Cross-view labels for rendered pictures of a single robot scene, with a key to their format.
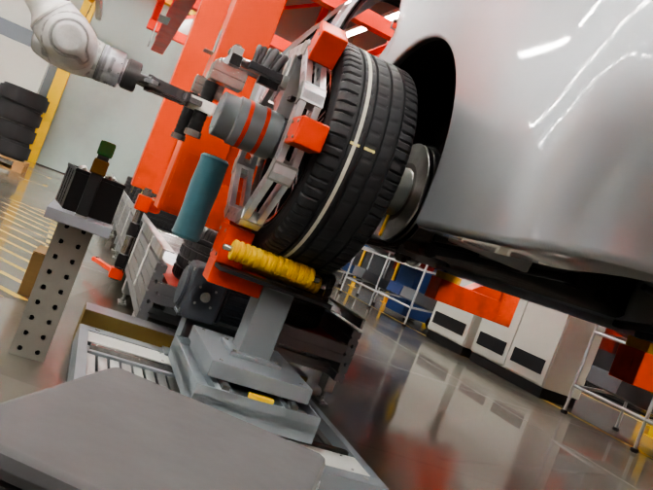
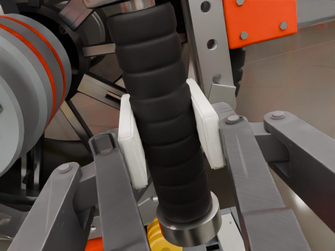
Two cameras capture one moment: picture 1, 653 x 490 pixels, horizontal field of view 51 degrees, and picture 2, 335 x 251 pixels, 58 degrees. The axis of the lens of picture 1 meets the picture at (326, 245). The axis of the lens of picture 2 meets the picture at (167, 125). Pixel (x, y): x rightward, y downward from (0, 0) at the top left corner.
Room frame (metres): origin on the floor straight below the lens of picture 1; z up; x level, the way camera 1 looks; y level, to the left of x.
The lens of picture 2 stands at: (1.68, 0.58, 0.90)
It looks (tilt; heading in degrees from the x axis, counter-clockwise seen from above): 24 degrees down; 289
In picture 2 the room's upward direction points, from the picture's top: 14 degrees counter-clockwise
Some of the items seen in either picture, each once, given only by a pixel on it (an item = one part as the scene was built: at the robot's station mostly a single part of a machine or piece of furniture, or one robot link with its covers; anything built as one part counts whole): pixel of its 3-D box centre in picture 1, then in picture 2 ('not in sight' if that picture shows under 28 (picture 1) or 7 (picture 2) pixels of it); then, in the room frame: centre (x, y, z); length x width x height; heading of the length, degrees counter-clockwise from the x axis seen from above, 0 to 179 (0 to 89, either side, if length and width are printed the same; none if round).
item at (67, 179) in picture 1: (89, 191); not in sight; (1.96, 0.69, 0.51); 0.20 x 0.14 x 0.13; 28
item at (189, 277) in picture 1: (232, 321); not in sight; (2.32, 0.20, 0.26); 0.42 x 0.18 x 0.35; 110
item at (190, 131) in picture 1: (202, 107); (167, 126); (1.74, 0.42, 0.83); 0.04 x 0.04 x 0.16
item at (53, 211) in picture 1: (80, 216); not in sight; (1.98, 0.70, 0.44); 0.43 x 0.17 x 0.03; 20
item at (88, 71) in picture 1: (66, 47); not in sight; (1.61, 0.74, 0.83); 0.16 x 0.13 x 0.11; 110
